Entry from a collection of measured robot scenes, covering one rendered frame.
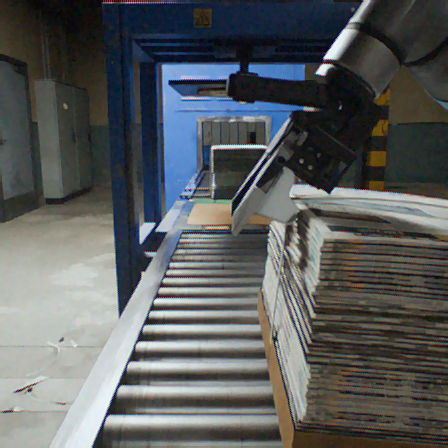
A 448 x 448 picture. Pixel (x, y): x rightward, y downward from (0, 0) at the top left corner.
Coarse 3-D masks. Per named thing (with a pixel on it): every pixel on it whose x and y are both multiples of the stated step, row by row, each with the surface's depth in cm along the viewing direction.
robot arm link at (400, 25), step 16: (368, 0) 47; (384, 0) 45; (400, 0) 45; (416, 0) 44; (432, 0) 45; (368, 16) 46; (384, 16) 45; (400, 16) 45; (416, 16) 45; (432, 16) 46; (368, 32) 46; (384, 32) 45; (400, 32) 45; (416, 32) 46; (432, 32) 46; (400, 48) 46; (416, 48) 48; (432, 48) 48; (400, 64) 48
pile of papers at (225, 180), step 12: (216, 156) 223; (228, 156) 223; (240, 156) 223; (252, 156) 224; (216, 168) 225; (228, 168) 225; (240, 168) 225; (252, 168) 225; (216, 180) 226; (228, 180) 226; (240, 180) 226; (216, 192) 227; (228, 192) 228
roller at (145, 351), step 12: (144, 348) 71; (156, 348) 71; (168, 348) 71; (180, 348) 71; (192, 348) 71; (204, 348) 71; (216, 348) 71; (228, 348) 71; (240, 348) 71; (252, 348) 71; (144, 360) 70; (156, 360) 70; (168, 360) 70; (180, 360) 70; (192, 360) 70; (204, 360) 70; (216, 360) 70; (228, 360) 70; (240, 360) 70; (252, 360) 70; (264, 360) 70
